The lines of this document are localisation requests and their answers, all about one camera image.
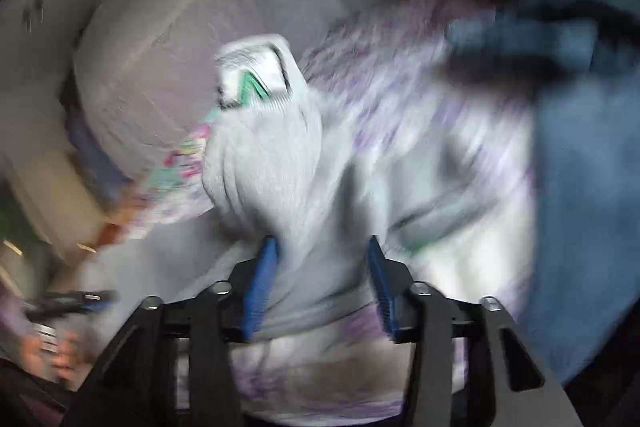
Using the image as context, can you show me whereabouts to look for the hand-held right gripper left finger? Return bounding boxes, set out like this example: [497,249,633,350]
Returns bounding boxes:
[64,235,279,427]

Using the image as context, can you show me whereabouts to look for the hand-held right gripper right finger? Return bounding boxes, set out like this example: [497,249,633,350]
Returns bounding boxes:
[366,235,585,427]

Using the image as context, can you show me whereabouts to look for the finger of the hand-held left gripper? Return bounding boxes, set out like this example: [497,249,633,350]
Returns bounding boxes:
[26,289,120,323]

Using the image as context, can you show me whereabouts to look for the person's left hand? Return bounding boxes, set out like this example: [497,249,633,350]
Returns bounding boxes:
[19,332,86,385]

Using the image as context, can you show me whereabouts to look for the colourful printed cloth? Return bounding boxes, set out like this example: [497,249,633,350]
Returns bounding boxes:
[131,119,217,230]

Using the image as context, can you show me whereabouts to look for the purple floral bed sheet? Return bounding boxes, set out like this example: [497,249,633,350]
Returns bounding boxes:
[125,0,543,424]

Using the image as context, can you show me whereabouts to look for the blue cloth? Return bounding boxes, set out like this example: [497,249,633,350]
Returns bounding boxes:
[444,0,640,385]

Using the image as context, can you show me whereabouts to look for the grey upholstered furniture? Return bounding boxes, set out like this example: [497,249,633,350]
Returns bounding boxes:
[59,0,403,188]

